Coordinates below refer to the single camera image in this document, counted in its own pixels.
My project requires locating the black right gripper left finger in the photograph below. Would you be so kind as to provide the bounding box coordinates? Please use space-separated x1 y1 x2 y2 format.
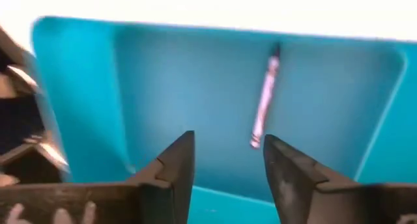
0 130 195 224

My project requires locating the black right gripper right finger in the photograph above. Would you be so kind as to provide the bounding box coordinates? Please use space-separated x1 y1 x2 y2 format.
263 134 417 224

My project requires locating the black aluminium table frame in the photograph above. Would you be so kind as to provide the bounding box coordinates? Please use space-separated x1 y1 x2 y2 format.
0 25 69 186

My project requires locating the teal plastic bin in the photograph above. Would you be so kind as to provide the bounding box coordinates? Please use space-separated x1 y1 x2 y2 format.
31 15 417 224

